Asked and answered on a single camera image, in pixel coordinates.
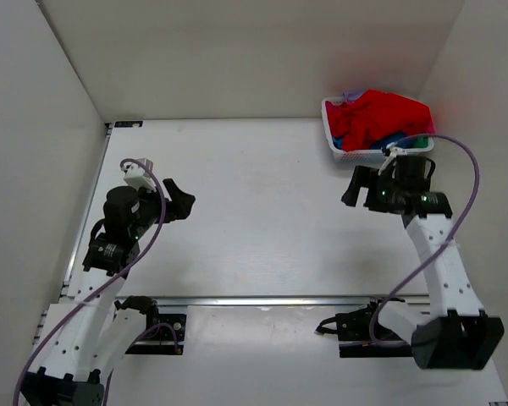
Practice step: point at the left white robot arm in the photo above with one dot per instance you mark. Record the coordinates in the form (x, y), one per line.
(74, 362)

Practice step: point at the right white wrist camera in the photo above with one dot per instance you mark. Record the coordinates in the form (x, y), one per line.
(391, 151)

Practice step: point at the white plastic laundry basket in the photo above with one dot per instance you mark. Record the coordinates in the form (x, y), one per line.
(365, 155)

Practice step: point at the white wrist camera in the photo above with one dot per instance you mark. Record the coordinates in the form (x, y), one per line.
(391, 151)
(139, 173)

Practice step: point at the blue t shirt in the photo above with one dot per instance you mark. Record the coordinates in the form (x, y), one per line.
(378, 145)

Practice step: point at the lavender t shirt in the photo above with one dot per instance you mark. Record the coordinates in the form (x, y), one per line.
(351, 96)

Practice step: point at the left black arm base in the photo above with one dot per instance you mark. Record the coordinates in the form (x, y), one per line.
(164, 333)

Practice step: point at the red t shirt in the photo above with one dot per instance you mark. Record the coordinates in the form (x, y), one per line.
(375, 115)

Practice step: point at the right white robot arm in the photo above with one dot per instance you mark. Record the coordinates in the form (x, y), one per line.
(457, 333)

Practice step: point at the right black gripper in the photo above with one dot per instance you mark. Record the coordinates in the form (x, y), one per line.
(367, 178)

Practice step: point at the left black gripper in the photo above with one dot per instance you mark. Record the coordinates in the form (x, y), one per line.
(184, 202)

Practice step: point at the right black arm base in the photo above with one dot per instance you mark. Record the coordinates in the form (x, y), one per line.
(352, 330)

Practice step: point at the green t shirt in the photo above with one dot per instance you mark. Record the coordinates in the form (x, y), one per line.
(420, 143)

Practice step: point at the small dark label sticker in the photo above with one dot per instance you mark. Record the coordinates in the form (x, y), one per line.
(128, 124)

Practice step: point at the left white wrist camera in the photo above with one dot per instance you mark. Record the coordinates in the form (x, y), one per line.
(139, 173)

